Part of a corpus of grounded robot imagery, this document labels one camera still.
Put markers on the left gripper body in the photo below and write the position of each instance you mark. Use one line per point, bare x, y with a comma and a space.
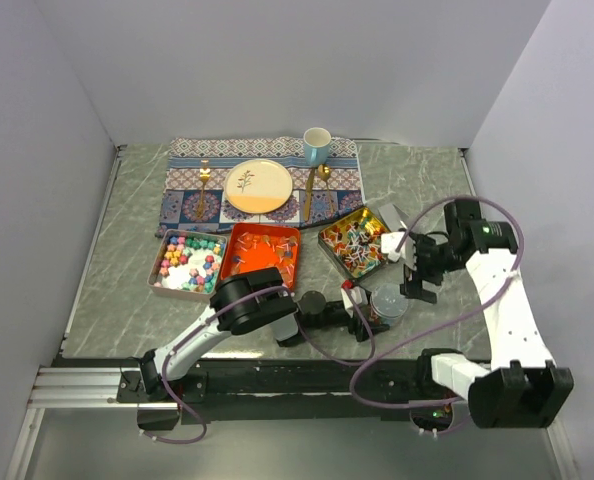
332, 318

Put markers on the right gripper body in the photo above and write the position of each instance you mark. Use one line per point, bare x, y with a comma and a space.
433, 260

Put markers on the metal scoop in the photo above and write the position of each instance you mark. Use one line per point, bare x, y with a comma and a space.
393, 217

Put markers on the gold tin of lollipops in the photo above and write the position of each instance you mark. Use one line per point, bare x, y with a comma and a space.
353, 244

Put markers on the orange tin of lollipops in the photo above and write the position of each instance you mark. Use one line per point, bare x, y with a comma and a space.
253, 247

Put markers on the silver tin of star candies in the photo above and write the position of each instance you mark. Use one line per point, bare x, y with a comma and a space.
187, 265

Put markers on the clear jar lid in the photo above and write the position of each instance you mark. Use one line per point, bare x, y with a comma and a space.
387, 302

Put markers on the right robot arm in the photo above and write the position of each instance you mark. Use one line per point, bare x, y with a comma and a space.
523, 387

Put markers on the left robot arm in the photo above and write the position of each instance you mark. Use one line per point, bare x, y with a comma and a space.
244, 303

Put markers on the gold spoon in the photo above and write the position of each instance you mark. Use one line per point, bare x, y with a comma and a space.
324, 174

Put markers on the cream and orange plate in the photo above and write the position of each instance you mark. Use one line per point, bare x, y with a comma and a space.
258, 186

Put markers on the blue mug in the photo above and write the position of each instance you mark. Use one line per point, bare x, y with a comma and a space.
316, 144

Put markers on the patterned blue placemat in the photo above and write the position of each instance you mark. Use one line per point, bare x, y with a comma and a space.
182, 183

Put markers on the gold fork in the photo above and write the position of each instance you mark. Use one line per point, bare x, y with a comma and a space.
204, 175

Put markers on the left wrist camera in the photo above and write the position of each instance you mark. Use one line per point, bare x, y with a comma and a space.
353, 296

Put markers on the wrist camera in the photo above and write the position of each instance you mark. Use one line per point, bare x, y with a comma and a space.
353, 296
389, 244

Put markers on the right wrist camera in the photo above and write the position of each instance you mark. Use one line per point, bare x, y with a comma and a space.
389, 244

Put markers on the aluminium rail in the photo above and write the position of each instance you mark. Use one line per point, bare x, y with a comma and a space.
77, 387

